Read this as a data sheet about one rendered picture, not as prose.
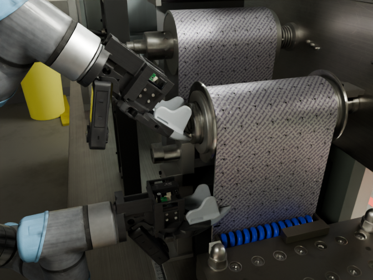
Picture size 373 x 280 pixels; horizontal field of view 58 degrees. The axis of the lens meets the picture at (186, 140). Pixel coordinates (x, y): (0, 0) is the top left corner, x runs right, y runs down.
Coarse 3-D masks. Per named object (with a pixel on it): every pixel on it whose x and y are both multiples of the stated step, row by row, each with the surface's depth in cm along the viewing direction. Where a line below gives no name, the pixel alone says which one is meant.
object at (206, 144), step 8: (192, 96) 62; (200, 96) 58; (336, 96) 62; (200, 104) 58; (208, 120) 56; (336, 120) 63; (208, 128) 56; (208, 136) 56; (200, 144) 61; (208, 144) 57; (200, 152) 62
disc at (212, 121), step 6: (198, 84) 59; (192, 90) 63; (198, 90) 60; (204, 90) 56; (204, 96) 57; (210, 102) 55; (210, 108) 55; (210, 114) 55; (210, 120) 55; (210, 126) 56; (210, 132) 56; (210, 138) 57; (210, 144) 57; (210, 150) 57; (204, 156) 61; (210, 156) 58
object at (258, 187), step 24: (216, 168) 59; (240, 168) 61; (264, 168) 63; (288, 168) 64; (312, 168) 66; (216, 192) 62; (240, 192) 64; (264, 192) 65; (288, 192) 67; (312, 192) 69; (240, 216) 67; (264, 216) 68; (288, 216) 71
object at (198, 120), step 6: (192, 108) 58; (198, 108) 58; (192, 114) 58; (198, 114) 58; (192, 120) 59; (198, 120) 57; (186, 126) 63; (192, 126) 59; (198, 126) 58; (192, 132) 60; (198, 132) 58; (192, 138) 60; (198, 138) 59
